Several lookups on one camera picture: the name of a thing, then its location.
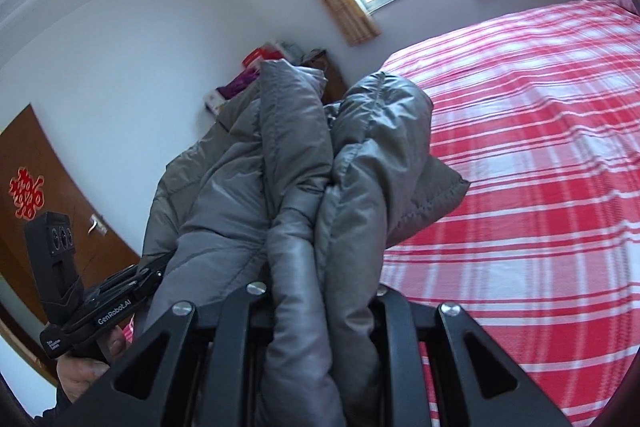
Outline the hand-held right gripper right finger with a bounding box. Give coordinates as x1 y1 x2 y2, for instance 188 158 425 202
370 284 573 427

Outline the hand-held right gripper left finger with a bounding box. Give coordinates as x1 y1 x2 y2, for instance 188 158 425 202
32 282 278 427

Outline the red paper door decoration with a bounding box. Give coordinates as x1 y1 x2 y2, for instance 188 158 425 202
9 167 45 220

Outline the purple cloth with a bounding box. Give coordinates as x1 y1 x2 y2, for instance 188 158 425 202
222 69 261 100

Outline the red plaid bed sheet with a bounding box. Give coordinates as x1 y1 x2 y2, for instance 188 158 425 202
122 0 640 427

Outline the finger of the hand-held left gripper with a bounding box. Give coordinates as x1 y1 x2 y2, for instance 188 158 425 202
132 254 173 293

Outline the wooden bedside cabinet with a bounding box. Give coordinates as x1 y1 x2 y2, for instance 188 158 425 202
300 49 348 105

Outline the red box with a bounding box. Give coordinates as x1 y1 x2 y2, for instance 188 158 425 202
242 47 273 70

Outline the brown wooden door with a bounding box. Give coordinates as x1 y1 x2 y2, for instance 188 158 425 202
0 104 141 383

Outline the grey puffer jacket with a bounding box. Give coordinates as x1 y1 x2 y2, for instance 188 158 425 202
141 57 471 427

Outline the person's left hand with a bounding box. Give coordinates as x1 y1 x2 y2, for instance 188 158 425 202
55 324 128 405

